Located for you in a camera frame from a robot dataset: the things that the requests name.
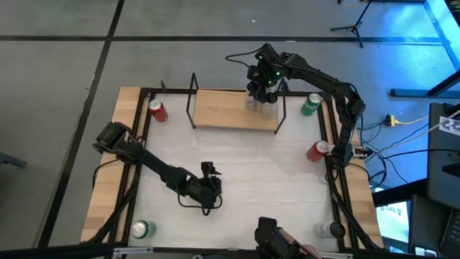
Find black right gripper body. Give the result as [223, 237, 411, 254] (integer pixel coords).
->
[246, 64, 283, 91]

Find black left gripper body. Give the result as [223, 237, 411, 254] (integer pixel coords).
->
[185, 176, 224, 212]

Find white blue Celsius can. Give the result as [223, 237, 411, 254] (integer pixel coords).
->
[244, 89, 259, 111]

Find white Celsius can pineapple print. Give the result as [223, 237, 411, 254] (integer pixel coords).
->
[261, 92, 279, 121]

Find green Sprite can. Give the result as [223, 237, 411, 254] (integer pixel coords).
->
[300, 92, 323, 117]
[130, 219, 157, 240]

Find red Coca-Cola can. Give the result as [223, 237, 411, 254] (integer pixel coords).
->
[148, 99, 169, 123]
[305, 140, 330, 163]

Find black tripod stand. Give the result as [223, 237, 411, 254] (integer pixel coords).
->
[330, 0, 373, 48]

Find black floor stand base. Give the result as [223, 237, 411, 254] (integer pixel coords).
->
[390, 70, 460, 99]

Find lit computer screen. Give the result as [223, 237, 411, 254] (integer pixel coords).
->
[375, 200, 410, 249]

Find white paper black markers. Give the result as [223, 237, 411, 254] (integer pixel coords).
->
[438, 115, 460, 137]

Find black cabinet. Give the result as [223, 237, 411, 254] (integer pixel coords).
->
[426, 102, 460, 209]

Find grey floor object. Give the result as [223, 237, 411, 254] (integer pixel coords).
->
[0, 152, 28, 169]

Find black computer case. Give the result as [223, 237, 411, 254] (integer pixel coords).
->
[409, 194, 450, 253]

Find black keyboard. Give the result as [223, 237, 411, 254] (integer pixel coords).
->
[440, 210, 460, 258]

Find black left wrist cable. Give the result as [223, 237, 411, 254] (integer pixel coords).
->
[177, 192, 224, 217]

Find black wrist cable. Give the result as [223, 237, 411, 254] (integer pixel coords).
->
[177, 192, 224, 217]
[225, 49, 260, 69]

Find wooden shelf black metal frame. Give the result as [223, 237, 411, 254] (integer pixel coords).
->
[185, 73, 290, 135]

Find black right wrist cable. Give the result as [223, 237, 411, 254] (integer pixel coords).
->
[225, 49, 260, 69]

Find black metal table frame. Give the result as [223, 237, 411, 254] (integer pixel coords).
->
[80, 86, 384, 253]

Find silver metal bracket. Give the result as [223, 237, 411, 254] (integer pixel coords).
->
[311, 251, 355, 259]
[111, 246, 155, 258]

